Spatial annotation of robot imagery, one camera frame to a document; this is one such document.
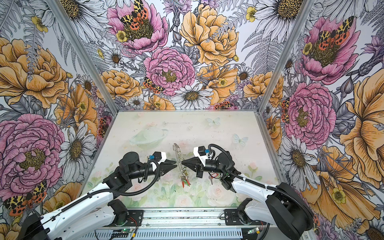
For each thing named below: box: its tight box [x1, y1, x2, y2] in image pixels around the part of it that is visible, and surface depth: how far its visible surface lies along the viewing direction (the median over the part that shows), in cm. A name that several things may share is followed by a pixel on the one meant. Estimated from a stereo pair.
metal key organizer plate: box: [172, 143, 190, 180], surface depth 70 cm
